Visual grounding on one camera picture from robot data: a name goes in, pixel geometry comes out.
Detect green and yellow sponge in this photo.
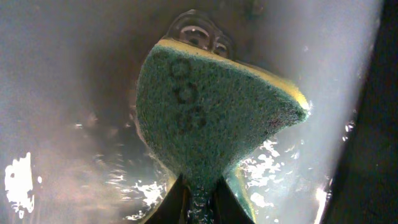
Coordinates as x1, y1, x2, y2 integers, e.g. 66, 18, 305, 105
136, 39, 310, 223

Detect black rectangular tray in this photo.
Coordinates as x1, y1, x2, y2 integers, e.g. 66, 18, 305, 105
1, 1, 397, 223

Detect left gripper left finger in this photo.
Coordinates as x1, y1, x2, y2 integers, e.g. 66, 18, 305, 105
144, 174, 190, 224

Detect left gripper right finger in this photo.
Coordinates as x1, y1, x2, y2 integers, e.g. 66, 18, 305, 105
211, 177, 254, 224

